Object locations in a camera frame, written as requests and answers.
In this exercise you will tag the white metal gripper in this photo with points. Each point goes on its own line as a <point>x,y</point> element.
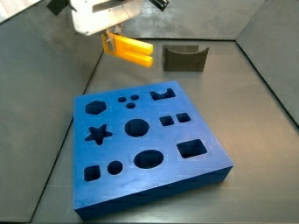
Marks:
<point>95,15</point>

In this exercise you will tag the yellow double-square block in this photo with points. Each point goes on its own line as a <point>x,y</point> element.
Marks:
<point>133,50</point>

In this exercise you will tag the blue foam shape board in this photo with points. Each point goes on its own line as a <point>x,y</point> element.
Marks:
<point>142,148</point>

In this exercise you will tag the black curved holder stand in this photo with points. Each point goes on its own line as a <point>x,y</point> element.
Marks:
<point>185,58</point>

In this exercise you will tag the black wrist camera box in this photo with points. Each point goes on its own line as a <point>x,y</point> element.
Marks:
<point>161,4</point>

